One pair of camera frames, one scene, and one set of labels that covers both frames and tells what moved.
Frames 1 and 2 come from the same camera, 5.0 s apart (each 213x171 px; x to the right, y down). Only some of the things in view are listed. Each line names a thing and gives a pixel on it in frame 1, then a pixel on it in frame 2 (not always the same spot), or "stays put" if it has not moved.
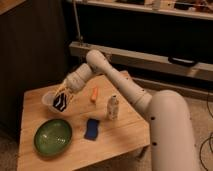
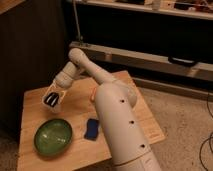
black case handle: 181,61 stays put
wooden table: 63,130 stays put
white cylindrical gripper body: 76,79 -> 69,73
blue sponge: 92,129 stays put
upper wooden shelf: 190,8 stays put
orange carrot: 94,93 stays put
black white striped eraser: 60,102 -> 51,99
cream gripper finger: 69,98 -> 62,95
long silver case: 190,69 stays put
